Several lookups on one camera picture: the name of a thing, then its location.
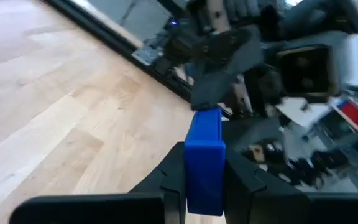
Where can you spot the blue digital clock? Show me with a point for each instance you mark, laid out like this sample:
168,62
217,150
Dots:
204,161

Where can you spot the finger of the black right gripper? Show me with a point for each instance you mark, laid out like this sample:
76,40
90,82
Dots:
225,71

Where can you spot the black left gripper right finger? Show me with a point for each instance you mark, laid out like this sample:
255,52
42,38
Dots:
259,199

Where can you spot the black table edge rail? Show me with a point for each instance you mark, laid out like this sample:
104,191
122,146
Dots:
113,37

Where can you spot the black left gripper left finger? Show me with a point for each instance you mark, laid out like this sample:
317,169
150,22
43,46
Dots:
154,199

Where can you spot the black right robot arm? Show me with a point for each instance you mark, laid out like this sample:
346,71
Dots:
315,15

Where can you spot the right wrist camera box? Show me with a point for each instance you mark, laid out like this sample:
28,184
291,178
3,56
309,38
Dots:
306,71

